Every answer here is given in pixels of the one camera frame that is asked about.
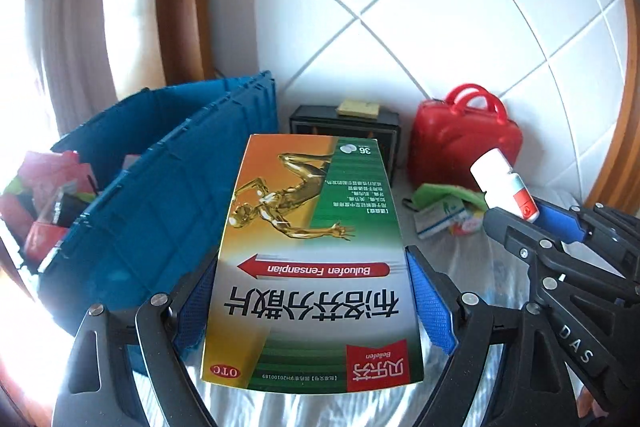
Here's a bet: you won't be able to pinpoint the white red small tube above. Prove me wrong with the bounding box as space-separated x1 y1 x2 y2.
470 148 539 222

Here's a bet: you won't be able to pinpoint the pastel sanitary pad pack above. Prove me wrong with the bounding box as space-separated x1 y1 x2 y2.
448 209 485 236

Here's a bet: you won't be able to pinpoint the green plush cloth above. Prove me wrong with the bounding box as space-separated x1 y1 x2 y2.
411 183 488 211

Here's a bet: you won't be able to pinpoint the orange green medicine box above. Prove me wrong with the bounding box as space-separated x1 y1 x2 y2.
201 134 424 395

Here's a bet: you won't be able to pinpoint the white green medicine box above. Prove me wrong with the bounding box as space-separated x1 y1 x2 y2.
413 196 468 239

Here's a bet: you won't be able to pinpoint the red bear-shaped case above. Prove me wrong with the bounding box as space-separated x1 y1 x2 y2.
407 83 523 190

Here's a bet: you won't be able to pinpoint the red items in crate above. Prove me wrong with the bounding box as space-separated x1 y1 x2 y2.
1 150 98 270

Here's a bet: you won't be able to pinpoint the black gift box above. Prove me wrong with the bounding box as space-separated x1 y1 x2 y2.
288 105 401 182

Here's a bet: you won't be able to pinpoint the blue plastic crate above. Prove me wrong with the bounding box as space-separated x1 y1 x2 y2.
37 72 279 334

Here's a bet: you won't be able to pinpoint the brown wooden frame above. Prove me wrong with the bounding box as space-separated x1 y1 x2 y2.
584 0 640 218

